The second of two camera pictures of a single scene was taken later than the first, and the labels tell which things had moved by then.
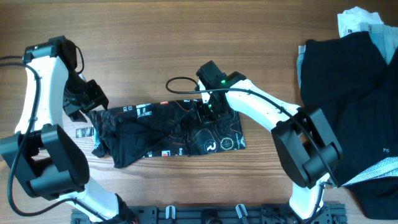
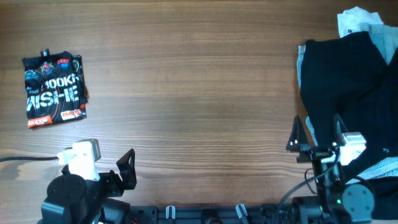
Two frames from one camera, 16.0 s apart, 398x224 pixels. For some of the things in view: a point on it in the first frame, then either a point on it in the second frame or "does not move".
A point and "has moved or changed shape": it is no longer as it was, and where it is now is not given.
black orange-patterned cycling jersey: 167,128 has moved or changed shape
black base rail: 217,214 does not move
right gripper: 203,115 -> 298,142
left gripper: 97,98 -> 116,186
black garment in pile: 347,78 does not move
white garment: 356,19 does not move
